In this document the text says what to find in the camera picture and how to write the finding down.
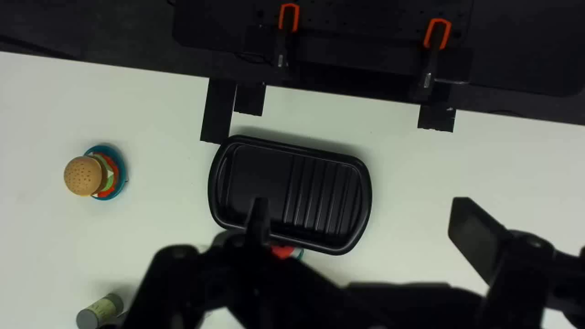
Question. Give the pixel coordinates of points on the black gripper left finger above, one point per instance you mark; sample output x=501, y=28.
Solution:
x=256, y=218

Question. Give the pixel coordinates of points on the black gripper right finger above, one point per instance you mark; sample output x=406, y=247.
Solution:
x=481, y=238

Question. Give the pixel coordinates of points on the plush burger toy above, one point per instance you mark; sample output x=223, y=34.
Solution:
x=84, y=176

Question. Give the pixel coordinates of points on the black ribbed plastic tray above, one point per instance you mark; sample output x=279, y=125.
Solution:
x=290, y=194

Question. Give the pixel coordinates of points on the long black tape strip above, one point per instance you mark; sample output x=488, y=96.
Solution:
x=217, y=110

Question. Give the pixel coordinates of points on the short black tape strip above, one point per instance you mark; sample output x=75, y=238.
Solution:
x=248, y=99
x=437, y=116

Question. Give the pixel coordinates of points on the teal round plate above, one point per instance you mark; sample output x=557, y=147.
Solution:
x=120, y=174

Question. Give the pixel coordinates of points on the grey green cylinder can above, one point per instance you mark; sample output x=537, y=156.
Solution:
x=97, y=311

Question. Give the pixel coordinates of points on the black mounting board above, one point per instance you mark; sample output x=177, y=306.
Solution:
x=358, y=30

